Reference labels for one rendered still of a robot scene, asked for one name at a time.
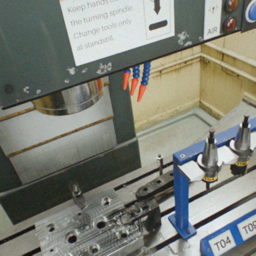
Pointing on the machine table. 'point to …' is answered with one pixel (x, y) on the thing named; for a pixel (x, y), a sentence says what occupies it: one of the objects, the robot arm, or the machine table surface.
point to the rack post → (181, 205)
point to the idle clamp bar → (163, 181)
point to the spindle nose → (70, 99)
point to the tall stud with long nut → (160, 163)
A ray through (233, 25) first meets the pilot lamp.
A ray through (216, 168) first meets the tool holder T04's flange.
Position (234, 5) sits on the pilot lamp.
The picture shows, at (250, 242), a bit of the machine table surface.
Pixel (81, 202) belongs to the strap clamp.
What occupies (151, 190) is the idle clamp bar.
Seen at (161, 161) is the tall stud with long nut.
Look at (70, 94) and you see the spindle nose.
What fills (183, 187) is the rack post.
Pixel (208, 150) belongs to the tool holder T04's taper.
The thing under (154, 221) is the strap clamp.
